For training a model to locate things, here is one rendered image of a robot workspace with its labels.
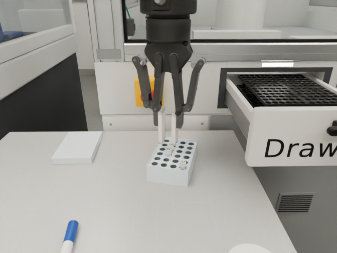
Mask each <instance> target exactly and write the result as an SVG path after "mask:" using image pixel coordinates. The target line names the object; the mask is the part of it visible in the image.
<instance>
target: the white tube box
mask: <svg viewBox="0 0 337 253"><path fill-rule="evenodd" d="M171 143H172V138H171V137H165V140H164V142H163V143H162V144H158V146H157V147H156V149H155V151H154V153H153V154H152V156H151V158H150V160H149V161H148V163H147V165H146V177H147V181H151V182H157V183H164V184H170V185H176V186H182V187H188V185H189V181H190V178H191V174H192V171H193V167H194V164H195V160H196V157H197V152H198V141H197V140H189V139H181V138H178V141H177V143H176V145H175V146H174V151H173V152H172V156H170V157H167V156H166V153H165V150H166V148H168V144H171ZM181 160H185V161H186V169H184V170H181V169H180V161H181Z"/></svg>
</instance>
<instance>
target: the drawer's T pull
mask: <svg viewBox="0 0 337 253"><path fill-rule="evenodd" d="M326 132H327V133H328V134H329V135H330V136H332V137H335V136H337V120H334V121H333V123H332V126H330V127H328V128H327V130H326Z"/></svg>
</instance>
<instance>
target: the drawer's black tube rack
mask: <svg viewBox="0 0 337 253"><path fill-rule="evenodd" d="M238 78H239V79H240V80H241V81H242V82H243V84H242V85H237V88H238V90H239V91H240V92H241V93H242V95H243V96H244V97H245V98H246V100H247V101H248V102H249V103H250V104H251V106H252V107H253V108H255V107H265V106H264V104H263V101H319V100H337V94H335V93H333V92H331V91H330V90H328V89H326V88H324V87H322V86H321V85H319V84H317V83H315V82H314V81H312V80H310V79H308V78H306V77H305V76H303V75H301V74H275V75H238Z"/></svg>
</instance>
